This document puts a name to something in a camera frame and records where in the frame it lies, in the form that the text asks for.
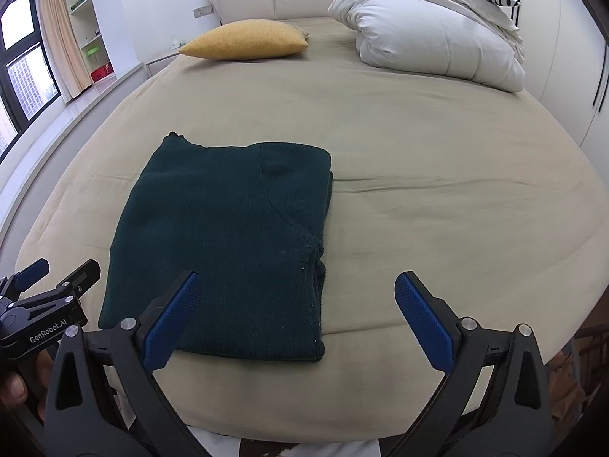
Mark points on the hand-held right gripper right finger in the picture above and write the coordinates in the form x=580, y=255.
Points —
x=423, y=323

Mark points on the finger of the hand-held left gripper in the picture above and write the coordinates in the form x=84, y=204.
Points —
x=83, y=278
x=31, y=273

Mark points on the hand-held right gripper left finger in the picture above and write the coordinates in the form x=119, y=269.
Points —
x=176, y=319

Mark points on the dark green sweater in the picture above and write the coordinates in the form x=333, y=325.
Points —
x=214, y=223

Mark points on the person's left hand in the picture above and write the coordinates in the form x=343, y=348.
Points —
x=14, y=390

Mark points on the bed with beige sheet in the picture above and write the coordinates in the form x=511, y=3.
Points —
x=428, y=200

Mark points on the white window sill counter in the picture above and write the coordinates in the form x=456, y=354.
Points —
x=62, y=128

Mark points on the brown wooden furniture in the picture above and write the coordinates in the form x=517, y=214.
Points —
x=573, y=381

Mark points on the red box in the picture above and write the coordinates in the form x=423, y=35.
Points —
x=101, y=74

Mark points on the window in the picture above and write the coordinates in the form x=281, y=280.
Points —
x=24, y=66

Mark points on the green lidded container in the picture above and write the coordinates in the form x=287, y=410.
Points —
x=91, y=54

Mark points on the beige curtain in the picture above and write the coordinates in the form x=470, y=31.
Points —
x=54, y=33

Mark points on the white shelf unit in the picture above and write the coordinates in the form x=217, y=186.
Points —
x=85, y=24

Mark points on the white duvet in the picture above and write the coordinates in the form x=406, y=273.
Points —
x=428, y=38

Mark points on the yellow pillow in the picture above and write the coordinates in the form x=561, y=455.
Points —
x=242, y=40

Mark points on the white wardrobe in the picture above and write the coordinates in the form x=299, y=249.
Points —
x=571, y=57

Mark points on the wall socket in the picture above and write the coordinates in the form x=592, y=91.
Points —
x=203, y=10

